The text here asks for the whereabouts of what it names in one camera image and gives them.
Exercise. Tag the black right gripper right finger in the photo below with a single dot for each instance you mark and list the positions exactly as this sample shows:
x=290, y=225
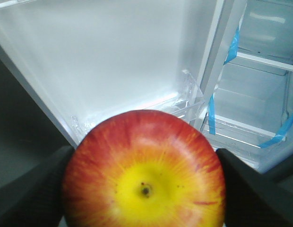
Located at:
x=252, y=199

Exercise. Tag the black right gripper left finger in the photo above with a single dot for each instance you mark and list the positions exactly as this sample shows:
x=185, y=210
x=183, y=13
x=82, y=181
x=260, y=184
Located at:
x=34, y=199

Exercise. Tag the red yellow apple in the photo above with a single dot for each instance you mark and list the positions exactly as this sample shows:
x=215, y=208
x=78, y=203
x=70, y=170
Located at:
x=144, y=168

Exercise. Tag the fridge door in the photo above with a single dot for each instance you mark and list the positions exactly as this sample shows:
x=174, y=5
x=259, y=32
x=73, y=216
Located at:
x=76, y=57

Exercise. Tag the white fridge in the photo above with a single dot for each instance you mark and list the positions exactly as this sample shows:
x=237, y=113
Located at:
x=253, y=93

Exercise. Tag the blue tape strip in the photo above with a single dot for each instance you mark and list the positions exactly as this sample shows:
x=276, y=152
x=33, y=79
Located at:
x=280, y=134
x=233, y=49
x=211, y=115

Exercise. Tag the clear lower door shelf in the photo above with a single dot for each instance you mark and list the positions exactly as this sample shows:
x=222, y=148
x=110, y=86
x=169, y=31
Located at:
x=186, y=104

